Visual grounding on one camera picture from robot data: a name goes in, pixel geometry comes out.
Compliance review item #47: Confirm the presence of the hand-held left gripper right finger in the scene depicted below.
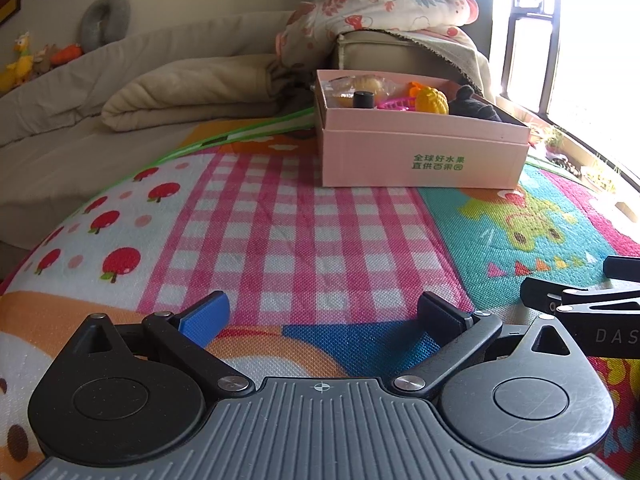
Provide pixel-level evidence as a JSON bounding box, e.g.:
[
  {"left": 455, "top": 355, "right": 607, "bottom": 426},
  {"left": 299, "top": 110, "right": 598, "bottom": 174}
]
[{"left": 392, "top": 291, "right": 577, "bottom": 401}]

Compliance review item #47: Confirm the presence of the grey neck pillow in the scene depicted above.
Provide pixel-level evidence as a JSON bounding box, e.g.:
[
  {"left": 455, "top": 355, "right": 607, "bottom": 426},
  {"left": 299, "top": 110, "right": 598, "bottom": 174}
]
[{"left": 80, "top": 0, "right": 132, "bottom": 54}]

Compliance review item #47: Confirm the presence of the pink plastic basket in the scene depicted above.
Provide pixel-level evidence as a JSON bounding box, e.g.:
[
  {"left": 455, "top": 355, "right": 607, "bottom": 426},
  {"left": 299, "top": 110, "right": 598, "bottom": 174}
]
[{"left": 376, "top": 97, "right": 419, "bottom": 112}]

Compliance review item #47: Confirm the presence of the black plush toy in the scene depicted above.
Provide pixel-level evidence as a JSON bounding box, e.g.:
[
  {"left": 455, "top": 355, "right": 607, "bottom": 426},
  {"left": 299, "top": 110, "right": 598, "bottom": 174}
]
[{"left": 446, "top": 85, "right": 504, "bottom": 123}]

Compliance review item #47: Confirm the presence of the clear bread packet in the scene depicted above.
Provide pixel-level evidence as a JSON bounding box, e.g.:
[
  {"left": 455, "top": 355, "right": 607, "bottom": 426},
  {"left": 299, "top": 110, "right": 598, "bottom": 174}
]
[{"left": 324, "top": 73, "right": 392, "bottom": 109}]

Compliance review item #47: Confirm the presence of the dark plant pot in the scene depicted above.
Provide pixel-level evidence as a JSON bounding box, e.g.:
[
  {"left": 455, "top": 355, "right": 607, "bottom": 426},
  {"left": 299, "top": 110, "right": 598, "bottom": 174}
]
[{"left": 547, "top": 147, "right": 581, "bottom": 173}]

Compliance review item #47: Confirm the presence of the beige folded blanket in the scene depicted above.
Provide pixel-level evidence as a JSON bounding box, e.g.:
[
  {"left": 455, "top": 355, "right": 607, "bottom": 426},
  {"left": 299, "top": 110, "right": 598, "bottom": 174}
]
[{"left": 100, "top": 54, "right": 321, "bottom": 134}]

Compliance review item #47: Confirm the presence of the grey cloth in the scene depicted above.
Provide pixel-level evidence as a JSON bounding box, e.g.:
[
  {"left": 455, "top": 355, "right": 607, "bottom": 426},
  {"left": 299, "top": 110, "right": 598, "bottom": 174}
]
[{"left": 390, "top": 30, "right": 497, "bottom": 97}]

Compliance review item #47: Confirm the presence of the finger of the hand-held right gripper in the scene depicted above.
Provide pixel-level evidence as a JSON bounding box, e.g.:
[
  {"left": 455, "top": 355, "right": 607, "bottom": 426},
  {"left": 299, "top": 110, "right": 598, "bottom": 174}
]
[
  {"left": 519, "top": 276, "right": 640, "bottom": 322},
  {"left": 603, "top": 255, "right": 640, "bottom": 282}
]

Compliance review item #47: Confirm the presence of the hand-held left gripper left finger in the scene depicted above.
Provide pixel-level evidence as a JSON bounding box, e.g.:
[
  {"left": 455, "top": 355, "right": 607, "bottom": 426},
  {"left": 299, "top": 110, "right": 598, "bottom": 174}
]
[{"left": 74, "top": 290, "right": 256, "bottom": 401}]

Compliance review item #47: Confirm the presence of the floral quilt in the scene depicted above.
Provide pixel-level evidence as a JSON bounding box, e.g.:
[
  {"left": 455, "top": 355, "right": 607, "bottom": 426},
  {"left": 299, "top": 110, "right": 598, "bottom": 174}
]
[{"left": 275, "top": 0, "right": 481, "bottom": 69}]

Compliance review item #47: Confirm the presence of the yellow plush toy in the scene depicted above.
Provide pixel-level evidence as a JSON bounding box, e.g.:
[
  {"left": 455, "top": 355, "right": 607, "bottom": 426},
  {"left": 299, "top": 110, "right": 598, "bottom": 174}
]
[{"left": 0, "top": 32, "right": 34, "bottom": 93}]

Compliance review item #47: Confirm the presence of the colourful play mat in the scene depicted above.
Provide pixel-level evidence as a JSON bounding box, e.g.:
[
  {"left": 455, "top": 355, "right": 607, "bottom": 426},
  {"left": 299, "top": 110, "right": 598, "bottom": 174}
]
[{"left": 0, "top": 107, "right": 640, "bottom": 480}]

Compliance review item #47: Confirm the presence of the orange plush toy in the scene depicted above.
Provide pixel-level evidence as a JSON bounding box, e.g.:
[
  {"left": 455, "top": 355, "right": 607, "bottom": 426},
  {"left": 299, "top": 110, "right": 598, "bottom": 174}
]
[{"left": 50, "top": 42, "right": 84, "bottom": 65}]

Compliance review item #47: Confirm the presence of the pink cardboard box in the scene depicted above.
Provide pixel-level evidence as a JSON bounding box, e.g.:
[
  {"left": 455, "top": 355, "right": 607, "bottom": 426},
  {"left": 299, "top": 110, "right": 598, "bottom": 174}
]
[{"left": 313, "top": 69, "right": 532, "bottom": 190}]

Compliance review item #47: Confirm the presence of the yellow toy fruit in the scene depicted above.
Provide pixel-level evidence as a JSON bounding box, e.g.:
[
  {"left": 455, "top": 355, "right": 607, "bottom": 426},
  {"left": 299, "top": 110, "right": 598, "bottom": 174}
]
[{"left": 414, "top": 86, "right": 450, "bottom": 114}]

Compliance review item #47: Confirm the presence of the black window frame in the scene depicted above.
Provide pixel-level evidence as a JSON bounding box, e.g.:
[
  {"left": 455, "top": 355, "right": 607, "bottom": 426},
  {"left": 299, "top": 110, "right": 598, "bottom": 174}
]
[{"left": 492, "top": 4, "right": 560, "bottom": 122}]

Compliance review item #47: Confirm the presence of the brown plush toy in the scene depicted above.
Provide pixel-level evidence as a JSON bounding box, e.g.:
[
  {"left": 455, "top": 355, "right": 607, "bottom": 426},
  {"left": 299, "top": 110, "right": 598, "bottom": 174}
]
[{"left": 32, "top": 44, "right": 57, "bottom": 79}]

